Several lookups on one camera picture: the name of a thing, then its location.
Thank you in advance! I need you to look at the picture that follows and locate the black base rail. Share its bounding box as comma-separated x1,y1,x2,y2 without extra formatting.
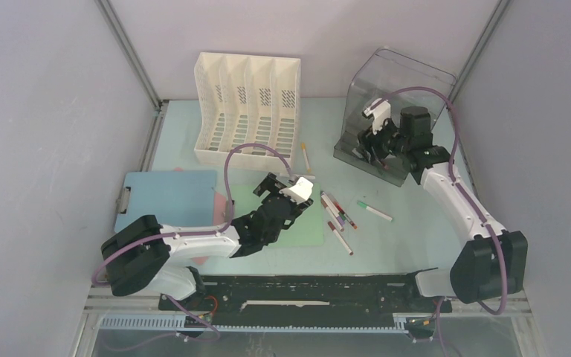
180,274,437,328

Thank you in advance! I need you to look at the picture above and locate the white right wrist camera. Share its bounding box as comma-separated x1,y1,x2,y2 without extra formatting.
362,98,392,135

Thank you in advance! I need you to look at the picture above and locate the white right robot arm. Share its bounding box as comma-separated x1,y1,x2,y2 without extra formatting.
357,99,528,311

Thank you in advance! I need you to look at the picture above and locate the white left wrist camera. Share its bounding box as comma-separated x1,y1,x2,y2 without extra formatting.
280,177,313,205

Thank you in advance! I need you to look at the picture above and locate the yellow capped pen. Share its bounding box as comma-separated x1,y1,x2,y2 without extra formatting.
300,143,312,173

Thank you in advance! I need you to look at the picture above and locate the red capped white marker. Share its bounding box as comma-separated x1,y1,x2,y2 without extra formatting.
327,222,354,256

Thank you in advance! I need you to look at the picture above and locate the blue clipboard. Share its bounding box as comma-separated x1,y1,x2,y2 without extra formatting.
114,170,217,232

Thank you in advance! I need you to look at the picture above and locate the clear red ink pen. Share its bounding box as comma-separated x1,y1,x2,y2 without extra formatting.
339,209,358,229

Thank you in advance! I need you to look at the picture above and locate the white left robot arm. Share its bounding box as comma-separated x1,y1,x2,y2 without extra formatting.
98,173,314,310

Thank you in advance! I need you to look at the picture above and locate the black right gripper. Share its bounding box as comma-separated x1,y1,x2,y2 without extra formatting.
355,115,410,165

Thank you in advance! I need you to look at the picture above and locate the brown capped white marker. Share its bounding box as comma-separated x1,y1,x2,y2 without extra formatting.
321,198,342,228

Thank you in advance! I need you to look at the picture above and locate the pink paper sheet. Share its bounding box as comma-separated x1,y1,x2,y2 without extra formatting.
189,192,230,267

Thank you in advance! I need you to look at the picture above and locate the white file organizer rack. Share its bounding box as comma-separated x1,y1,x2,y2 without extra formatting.
194,52,301,173

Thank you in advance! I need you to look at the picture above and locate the green capped white marker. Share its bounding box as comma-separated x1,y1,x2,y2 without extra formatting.
357,201,393,222

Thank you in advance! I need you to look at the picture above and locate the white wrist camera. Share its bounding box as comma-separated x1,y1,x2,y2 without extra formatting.
362,98,392,135
280,177,313,205

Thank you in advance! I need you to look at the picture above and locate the transparent grey drawer box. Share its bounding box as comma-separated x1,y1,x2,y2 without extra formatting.
333,47,457,187

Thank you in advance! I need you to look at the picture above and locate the green clipboard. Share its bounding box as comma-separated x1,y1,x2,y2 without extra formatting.
230,183,325,250

